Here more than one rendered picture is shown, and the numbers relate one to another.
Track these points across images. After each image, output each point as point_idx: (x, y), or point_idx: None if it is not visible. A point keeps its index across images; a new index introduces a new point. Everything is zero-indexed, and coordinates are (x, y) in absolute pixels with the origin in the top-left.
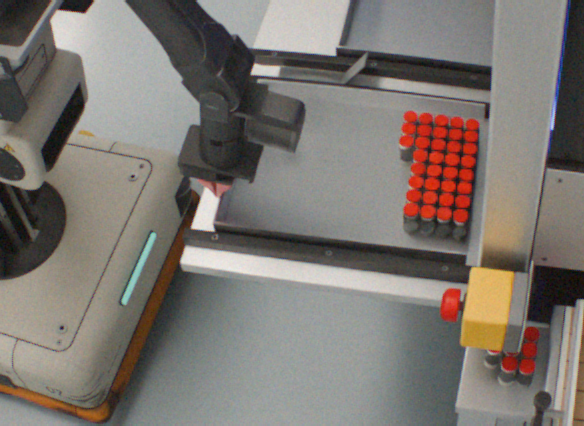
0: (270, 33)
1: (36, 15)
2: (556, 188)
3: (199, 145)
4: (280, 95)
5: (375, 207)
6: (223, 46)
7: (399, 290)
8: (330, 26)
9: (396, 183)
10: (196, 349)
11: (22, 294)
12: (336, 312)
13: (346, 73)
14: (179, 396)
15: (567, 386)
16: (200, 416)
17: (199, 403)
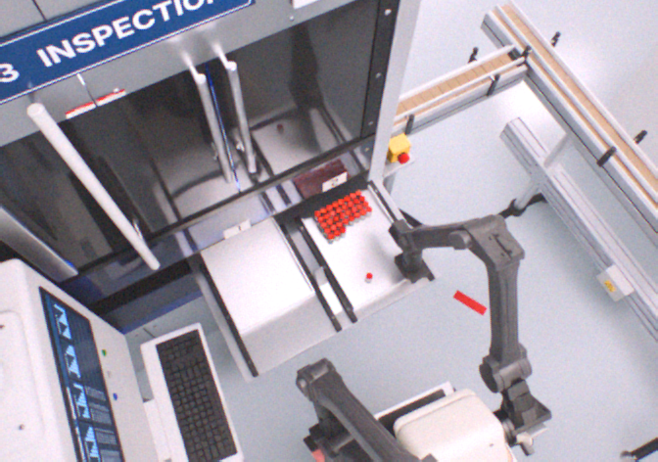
0: (318, 335)
1: (421, 401)
2: None
3: (419, 267)
4: (398, 228)
5: (369, 231)
6: (417, 228)
7: (392, 203)
8: (297, 313)
9: (354, 231)
10: (375, 410)
11: None
12: None
13: (320, 283)
14: (400, 397)
15: (397, 119)
16: (401, 381)
17: (397, 386)
